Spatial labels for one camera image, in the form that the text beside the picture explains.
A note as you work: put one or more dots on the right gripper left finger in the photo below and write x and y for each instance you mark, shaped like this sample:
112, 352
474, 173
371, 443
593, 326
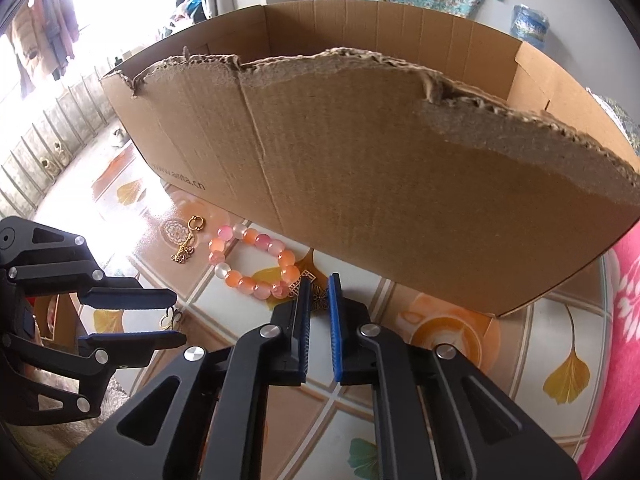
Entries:
204, 415

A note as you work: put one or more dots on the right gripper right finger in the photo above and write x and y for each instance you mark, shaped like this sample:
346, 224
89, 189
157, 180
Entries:
436, 415

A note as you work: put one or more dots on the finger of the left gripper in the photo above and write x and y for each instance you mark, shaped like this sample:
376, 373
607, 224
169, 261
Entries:
117, 293
128, 350

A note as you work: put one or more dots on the oval rhinestone gold pendant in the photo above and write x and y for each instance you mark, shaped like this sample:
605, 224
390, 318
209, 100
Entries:
178, 233

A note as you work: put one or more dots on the gold ring earring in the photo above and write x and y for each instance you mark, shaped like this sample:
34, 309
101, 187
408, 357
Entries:
196, 223

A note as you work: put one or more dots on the gold butterfly charm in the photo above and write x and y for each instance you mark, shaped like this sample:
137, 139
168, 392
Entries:
171, 319

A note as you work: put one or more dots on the patterned table cover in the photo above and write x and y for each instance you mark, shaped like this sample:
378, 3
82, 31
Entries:
548, 357

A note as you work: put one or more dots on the pink floral blanket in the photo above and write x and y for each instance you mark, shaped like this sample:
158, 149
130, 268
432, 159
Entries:
620, 399

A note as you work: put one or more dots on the brown cardboard box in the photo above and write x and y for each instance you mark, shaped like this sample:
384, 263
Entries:
428, 149

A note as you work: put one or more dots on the blue water bottle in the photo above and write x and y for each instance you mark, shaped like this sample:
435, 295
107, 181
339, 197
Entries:
529, 25

